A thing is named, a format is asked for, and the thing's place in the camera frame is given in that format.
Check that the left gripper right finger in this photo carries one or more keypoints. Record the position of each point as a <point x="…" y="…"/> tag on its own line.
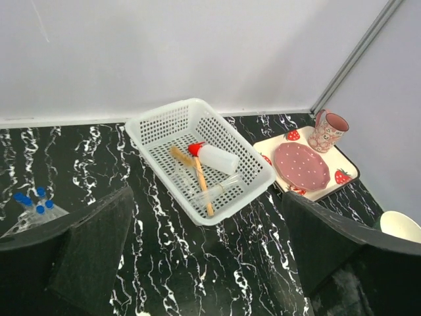
<point x="348" y="268"/>

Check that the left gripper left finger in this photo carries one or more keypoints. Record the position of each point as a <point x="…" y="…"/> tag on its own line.
<point x="67" y="266"/>

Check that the clear test tube rack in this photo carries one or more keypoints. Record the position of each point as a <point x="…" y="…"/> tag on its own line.
<point x="32" y="219"/>

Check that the blue cap test tube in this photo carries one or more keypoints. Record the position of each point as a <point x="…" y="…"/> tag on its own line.
<point x="27" y="201"/>
<point x="49" y="205"/>
<point x="40" y="209"/>
<point x="41" y="193"/>
<point x="19" y="197"/>

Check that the bundle of plastic pipettes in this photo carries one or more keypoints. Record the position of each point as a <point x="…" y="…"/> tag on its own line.
<point x="209" y="195"/>

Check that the wooden test tube clamp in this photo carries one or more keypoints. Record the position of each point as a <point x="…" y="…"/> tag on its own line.
<point x="202" y="183"/>

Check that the wash bottle red cap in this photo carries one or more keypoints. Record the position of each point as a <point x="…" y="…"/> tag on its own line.
<point x="214" y="157"/>

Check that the white bowl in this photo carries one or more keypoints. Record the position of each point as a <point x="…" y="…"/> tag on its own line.
<point x="399" y="225"/>

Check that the strawberry pattern tray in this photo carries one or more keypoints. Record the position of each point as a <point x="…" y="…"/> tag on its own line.
<point x="342" y="170"/>

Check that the pink dotted plate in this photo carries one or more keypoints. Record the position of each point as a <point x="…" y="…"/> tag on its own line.
<point x="299" y="166"/>

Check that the pink patterned mug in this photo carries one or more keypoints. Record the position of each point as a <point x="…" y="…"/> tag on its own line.
<point x="329" y="128"/>

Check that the white plastic perforated basket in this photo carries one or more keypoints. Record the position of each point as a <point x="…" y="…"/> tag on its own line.
<point x="210" y="169"/>

